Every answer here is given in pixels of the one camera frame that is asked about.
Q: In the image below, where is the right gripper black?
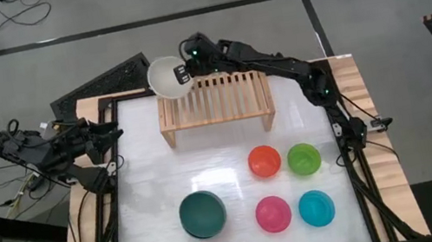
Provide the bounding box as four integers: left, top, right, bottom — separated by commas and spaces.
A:
167, 29, 224, 87

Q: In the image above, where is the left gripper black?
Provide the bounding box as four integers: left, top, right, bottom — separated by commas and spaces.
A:
75, 117, 128, 160

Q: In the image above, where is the white bowl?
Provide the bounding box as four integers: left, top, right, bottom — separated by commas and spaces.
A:
143, 51, 199, 105

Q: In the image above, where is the dark teal bowl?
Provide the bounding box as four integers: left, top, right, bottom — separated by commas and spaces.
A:
175, 186, 232, 242

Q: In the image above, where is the orange plastic bowl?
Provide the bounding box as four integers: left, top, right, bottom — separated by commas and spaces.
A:
245, 141, 285, 181

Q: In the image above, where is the green plastic bowl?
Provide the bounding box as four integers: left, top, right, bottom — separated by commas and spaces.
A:
285, 139, 325, 180

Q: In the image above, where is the wooden slatted shelf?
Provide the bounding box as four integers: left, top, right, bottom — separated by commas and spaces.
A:
151, 65, 280, 151

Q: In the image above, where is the black grille floor mat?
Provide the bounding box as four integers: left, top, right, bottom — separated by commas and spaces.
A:
43, 50, 158, 126

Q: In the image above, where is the translucent magenta plastic bowl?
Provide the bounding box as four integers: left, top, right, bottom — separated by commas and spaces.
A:
252, 192, 296, 237

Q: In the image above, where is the cyan plastic bowl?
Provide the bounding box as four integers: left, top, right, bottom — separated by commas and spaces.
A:
295, 186, 339, 232

